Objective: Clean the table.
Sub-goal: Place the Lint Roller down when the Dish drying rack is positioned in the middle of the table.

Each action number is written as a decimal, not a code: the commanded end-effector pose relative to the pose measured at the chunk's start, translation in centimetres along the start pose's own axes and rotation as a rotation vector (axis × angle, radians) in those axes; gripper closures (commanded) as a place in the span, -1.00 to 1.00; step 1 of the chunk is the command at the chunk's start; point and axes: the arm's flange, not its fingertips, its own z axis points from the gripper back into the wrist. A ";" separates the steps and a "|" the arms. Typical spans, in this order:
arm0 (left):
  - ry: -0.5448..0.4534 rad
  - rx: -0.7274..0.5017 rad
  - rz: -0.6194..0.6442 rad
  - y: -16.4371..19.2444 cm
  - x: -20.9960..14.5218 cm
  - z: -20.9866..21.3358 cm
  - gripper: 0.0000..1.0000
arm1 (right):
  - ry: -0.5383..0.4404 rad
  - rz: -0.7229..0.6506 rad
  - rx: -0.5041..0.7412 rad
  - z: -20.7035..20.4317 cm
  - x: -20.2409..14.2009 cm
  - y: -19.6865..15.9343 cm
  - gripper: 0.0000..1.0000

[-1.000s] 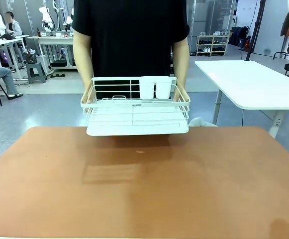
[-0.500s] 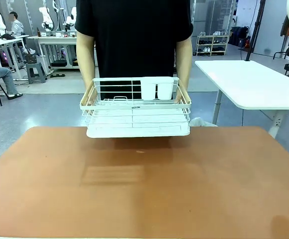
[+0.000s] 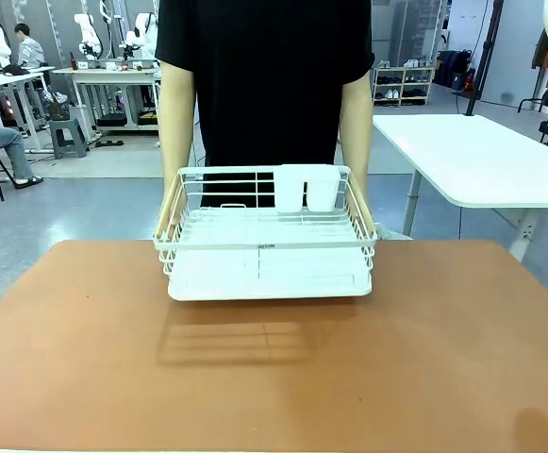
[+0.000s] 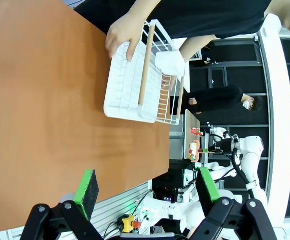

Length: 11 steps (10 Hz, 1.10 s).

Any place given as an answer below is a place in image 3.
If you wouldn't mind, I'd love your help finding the grey plastic stool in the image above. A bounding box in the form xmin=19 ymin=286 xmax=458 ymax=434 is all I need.
xmin=49 ymin=117 xmax=89 ymax=160

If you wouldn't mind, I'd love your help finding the white wire dish rack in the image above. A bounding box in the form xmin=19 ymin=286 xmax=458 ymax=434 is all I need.
xmin=153 ymin=163 xmax=379 ymax=302

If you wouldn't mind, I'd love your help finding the white office desk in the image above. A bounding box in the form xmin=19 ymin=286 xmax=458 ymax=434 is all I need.
xmin=0 ymin=65 xmax=57 ymax=155

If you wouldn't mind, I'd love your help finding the black slanted pole stand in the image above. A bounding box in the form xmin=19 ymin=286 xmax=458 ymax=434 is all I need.
xmin=464 ymin=0 xmax=505 ymax=118

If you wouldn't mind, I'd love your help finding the person's left hand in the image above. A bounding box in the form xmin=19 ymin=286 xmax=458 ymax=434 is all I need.
xmin=350 ymin=174 xmax=375 ymax=224

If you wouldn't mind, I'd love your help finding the person's right forearm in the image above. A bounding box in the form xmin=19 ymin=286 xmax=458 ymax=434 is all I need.
xmin=159 ymin=108 xmax=194 ymax=190

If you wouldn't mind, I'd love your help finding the light wooden shoe rack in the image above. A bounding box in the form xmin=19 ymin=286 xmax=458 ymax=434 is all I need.
xmin=372 ymin=65 xmax=438 ymax=108

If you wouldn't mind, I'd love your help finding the seated person in jeans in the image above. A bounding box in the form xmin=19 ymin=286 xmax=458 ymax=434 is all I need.
xmin=0 ymin=89 xmax=44 ymax=191

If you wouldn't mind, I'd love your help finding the black backpack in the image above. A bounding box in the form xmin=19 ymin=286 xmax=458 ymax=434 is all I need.
xmin=438 ymin=49 xmax=475 ymax=91

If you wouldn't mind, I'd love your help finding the white side table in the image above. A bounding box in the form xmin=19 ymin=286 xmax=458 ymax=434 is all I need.
xmin=372 ymin=112 xmax=548 ymax=263

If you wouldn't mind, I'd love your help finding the seated person in grey hoodie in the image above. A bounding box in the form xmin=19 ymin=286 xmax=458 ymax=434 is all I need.
xmin=12 ymin=23 xmax=48 ymax=68

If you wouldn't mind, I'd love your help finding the dark olive hanging jacket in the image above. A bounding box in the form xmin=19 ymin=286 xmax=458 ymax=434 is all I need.
xmin=533 ymin=30 xmax=548 ymax=72

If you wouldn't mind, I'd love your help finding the person's black t-shirt torso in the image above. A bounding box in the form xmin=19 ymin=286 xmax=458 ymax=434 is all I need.
xmin=154 ymin=0 xmax=376 ymax=209

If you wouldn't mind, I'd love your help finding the white plastic cutlery holder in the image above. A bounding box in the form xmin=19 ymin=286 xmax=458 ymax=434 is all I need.
xmin=273 ymin=163 xmax=340 ymax=216

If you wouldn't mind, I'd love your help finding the person's right hand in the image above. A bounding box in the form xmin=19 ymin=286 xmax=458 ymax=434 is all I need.
xmin=162 ymin=175 xmax=183 ymax=223

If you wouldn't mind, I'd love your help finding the black mesh basket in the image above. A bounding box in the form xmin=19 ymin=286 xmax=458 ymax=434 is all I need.
xmin=45 ymin=100 xmax=71 ymax=122

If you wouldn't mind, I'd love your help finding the person's left forearm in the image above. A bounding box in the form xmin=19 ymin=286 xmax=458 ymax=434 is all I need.
xmin=343 ymin=112 xmax=374 ymax=190

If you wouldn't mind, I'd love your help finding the white-framed workshop table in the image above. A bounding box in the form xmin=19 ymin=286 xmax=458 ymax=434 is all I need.
xmin=51 ymin=67 xmax=161 ymax=143

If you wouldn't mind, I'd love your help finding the black metal stool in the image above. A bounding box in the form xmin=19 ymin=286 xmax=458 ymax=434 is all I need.
xmin=518 ymin=96 xmax=548 ymax=113

